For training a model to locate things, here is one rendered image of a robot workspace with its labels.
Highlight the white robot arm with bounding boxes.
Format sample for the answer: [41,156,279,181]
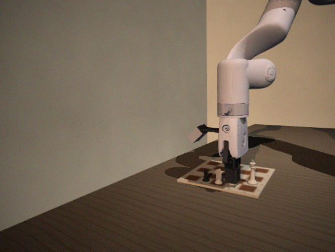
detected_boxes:
[188,0,302,143]

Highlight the checkered chessboard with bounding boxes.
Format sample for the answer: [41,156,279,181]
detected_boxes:
[177,160,275,198]

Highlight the white chess king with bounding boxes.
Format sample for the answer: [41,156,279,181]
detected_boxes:
[247,160,258,185]

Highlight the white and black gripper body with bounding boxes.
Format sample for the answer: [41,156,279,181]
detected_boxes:
[217,115,248,159]

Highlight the white knight chess piece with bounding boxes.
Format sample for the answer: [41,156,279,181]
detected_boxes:
[215,169,223,185]

